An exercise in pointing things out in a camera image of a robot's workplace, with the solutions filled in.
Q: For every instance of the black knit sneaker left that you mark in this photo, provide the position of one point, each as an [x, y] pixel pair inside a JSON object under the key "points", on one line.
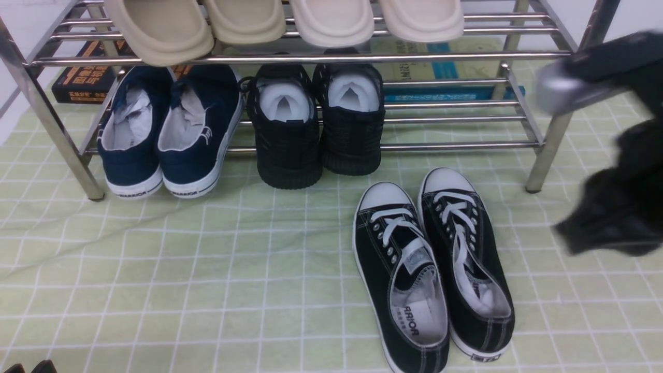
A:
{"points": [[282, 110]]}

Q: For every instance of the navy canvas shoe left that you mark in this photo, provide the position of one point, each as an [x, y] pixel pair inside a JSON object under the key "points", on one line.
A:
{"points": [[127, 141]]}

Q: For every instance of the tan slipper far left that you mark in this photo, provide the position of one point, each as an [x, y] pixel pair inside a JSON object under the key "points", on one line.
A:
{"points": [[162, 33]]}

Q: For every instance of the black knit sneaker right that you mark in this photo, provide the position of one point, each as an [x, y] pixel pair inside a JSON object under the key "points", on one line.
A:
{"points": [[352, 100]]}

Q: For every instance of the black canvas sneaker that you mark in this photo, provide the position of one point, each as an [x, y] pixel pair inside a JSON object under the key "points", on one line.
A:
{"points": [[402, 278], [458, 228]]}

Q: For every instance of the navy canvas shoe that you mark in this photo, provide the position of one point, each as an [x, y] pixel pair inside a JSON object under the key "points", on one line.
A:
{"points": [[127, 141], [204, 111]]}

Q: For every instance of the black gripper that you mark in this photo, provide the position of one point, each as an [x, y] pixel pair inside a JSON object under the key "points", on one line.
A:
{"points": [[620, 208]]}

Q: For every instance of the silver metal shoe rack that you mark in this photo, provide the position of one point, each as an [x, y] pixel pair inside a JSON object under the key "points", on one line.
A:
{"points": [[81, 36]]}

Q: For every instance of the black knit sneaker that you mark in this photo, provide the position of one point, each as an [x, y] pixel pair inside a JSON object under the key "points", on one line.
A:
{"points": [[352, 100], [282, 110]]}

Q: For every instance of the tan slipper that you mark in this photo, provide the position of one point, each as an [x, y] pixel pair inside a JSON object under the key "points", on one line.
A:
{"points": [[246, 22], [162, 33]]}

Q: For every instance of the cream slipper far right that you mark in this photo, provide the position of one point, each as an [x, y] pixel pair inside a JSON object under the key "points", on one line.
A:
{"points": [[424, 21]]}

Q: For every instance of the navy canvas shoe right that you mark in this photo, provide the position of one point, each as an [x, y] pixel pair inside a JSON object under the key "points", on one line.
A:
{"points": [[204, 111]]}

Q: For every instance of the black orange book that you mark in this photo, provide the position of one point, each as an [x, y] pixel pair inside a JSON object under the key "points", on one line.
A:
{"points": [[90, 84]]}

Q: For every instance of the green checked tablecloth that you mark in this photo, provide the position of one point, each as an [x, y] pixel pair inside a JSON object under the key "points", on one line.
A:
{"points": [[251, 279]]}

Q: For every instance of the cream slipper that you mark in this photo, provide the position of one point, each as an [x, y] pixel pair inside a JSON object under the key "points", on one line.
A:
{"points": [[424, 21], [333, 24]]}

